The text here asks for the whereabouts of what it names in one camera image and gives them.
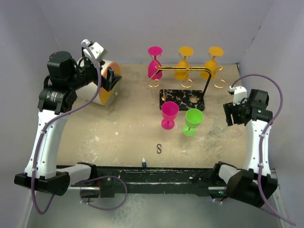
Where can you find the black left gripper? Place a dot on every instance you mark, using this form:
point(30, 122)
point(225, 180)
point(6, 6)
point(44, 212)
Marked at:
point(107, 83)

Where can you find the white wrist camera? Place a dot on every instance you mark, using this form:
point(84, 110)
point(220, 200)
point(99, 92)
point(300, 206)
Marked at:
point(97, 50)
point(239, 93)

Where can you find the pink wine glass on table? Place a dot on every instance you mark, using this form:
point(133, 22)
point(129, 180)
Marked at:
point(169, 111)

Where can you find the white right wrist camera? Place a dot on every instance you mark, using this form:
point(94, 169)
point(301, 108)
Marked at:
point(239, 93)

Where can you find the orange wine glass front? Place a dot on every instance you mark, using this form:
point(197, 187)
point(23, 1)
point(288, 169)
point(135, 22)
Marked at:
point(213, 65)

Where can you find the black marble rack base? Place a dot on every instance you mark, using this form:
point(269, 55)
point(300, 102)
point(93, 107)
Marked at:
point(185, 99)

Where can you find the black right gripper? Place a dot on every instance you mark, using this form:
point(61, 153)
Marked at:
point(229, 108)

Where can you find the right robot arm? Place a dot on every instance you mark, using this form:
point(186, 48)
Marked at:
point(253, 183)

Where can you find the gold wire wine glass rack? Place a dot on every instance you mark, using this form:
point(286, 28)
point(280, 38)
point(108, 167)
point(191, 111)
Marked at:
point(182, 70)

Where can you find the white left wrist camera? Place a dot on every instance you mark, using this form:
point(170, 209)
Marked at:
point(97, 50)

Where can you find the green wine glass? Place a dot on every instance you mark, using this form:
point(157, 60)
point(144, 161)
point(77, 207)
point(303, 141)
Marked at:
point(193, 119)

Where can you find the white round drawer box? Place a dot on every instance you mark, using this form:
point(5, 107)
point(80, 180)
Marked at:
point(104, 97)

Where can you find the clear glass cup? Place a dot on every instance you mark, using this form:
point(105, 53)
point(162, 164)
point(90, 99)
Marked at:
point(218, 128)

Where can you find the small white dropper bottle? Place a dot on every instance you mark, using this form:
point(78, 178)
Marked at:
point(144, 165)

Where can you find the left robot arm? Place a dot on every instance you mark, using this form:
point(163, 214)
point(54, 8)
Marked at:
point(55, 103)

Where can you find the pink wine glass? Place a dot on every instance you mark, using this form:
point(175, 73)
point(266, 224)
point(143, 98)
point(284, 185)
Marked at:
point(169, 111)
point(153, 72)

